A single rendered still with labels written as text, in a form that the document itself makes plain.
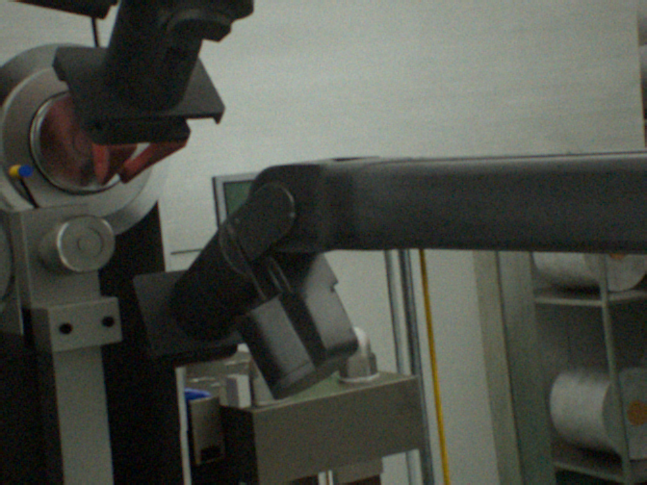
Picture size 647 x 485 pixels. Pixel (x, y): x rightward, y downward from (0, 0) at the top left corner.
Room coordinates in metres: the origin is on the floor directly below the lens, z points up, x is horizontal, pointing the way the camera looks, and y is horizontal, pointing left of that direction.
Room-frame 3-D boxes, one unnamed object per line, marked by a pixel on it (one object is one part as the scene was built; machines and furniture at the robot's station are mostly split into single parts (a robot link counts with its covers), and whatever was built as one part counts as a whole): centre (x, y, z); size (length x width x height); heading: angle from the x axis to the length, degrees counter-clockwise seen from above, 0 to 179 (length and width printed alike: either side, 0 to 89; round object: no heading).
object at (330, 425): (1.19, 0.10, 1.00); 0.40 x 0.16 x 0.06; 31
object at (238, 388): (1.01, 0.08, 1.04); 0.02 x 0.01 x 0.02; 31
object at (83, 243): (0.88, 0.17, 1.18); 0.04 x 0.02 x 0.04; 121
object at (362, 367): (1.08, -0.02, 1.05); 0.04 x 0.04 x 0.04
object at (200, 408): (1.11, 0.16, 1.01); 0.23 x 0.03 x 0.05; 31
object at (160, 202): (1.10, 0.18, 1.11); 0.23 x 0.01 x 0.18; 31
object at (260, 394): (1.02, 0.06, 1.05); 0.04 x 0.04 x 0.04
